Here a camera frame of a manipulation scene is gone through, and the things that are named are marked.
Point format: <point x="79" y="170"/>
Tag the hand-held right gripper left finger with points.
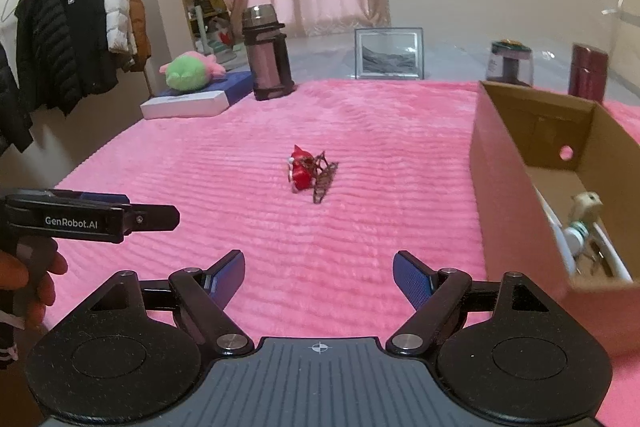
<point x="225" y="279"/>

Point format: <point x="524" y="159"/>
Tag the glass jar with dark lid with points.
<point x="510" y="64"/>

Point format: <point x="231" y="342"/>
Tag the white power adapter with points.
<point x="587" y="207"/>

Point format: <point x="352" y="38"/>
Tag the black jacket with small logo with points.
<point x="87" y="32"/>

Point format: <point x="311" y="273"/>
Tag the green round cap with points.
<point x="579" y="228"/>

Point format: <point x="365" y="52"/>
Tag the black puffer jacket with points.
<point x="10" y="107"/>
<point x="45" y="47"/>

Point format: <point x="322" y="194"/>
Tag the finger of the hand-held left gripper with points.
<point x="105" y="198"/>
<point x="155" y="218"/>

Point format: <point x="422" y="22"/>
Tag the pink ribbed blanket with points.
<point x="400" y="207"/>

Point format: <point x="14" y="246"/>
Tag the brown jacket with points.
<point x="140" y="27"/>

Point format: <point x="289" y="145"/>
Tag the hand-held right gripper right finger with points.
<point x="412" y="279"/>

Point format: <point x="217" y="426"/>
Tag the white flat box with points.
<point x="185" y="104"/>

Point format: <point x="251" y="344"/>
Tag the brown hair clip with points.
<point x="325" y="179"/>

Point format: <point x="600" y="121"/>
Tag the white plastic tray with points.
<point x="617" y="264"/>

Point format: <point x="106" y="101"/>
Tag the white puffer jacket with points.
<point x="117" y="7"/>

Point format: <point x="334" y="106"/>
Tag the steel thermos flask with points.
<point x="265" y="57"/>

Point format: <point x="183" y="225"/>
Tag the green and pink plush toy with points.
<point x="190" y="74"/>

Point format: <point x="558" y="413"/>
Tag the maroon tumbler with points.
<point x="589" y="74"/>

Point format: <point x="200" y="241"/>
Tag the framed landscape picture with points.
<point x="389" y="54"/>

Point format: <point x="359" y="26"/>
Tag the person's left hand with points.
<point x="10" y="272"/>

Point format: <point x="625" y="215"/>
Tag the blue flat box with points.
<point x="235" y="84"/>

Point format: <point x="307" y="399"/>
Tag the clear plastic bag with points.
<point x="631" y="32"/>

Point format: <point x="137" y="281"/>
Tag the brown cardboard box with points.
<point x="505" y="187"/>

